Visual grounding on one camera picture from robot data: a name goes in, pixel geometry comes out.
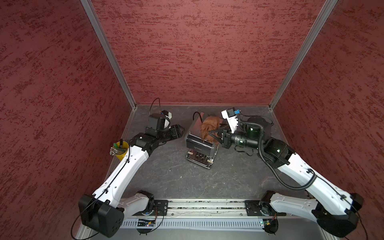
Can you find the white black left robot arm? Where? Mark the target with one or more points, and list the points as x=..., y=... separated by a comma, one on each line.
x=120, y=180

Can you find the brown microfibre cloth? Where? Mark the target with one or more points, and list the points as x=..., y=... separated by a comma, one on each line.
x=209, y=124

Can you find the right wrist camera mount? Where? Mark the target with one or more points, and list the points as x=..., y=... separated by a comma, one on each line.
x=231, y=115

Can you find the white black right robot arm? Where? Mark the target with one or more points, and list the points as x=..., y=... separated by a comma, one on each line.
x=333, y=209

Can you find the yellow pen holder cup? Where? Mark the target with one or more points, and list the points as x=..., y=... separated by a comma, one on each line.
x=119, y=149

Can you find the grey steel coffee machine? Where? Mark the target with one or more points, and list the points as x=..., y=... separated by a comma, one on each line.
x=201, y=153

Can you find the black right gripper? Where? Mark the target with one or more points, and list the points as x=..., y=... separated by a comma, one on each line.
x=227, y=137

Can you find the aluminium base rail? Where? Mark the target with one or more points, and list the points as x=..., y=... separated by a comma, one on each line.
x=147, y=215

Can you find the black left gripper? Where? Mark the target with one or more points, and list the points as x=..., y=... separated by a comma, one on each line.
x=176, y=133

